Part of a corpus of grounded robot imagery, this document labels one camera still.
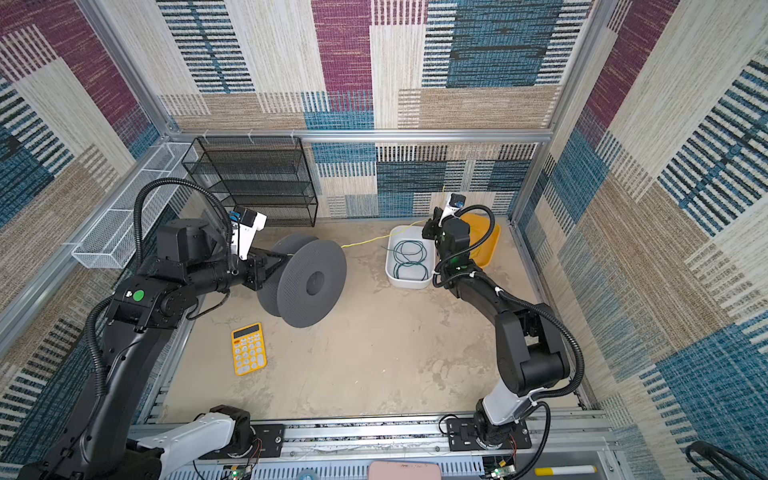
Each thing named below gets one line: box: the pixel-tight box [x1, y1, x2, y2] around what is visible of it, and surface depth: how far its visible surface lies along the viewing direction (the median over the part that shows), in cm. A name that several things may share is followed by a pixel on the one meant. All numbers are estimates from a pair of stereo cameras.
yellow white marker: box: [534, 465, 598, 476], surface depth 70 cm
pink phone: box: [368, 461, 442, 480], surface depth 70 cm
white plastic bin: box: [385, 225, 436, 290], surface depth 108 cm
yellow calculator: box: [231, 322, 267, 376], surface depth 89 cm
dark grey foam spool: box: [257, 234, 347, 328], surface depth 63 cm
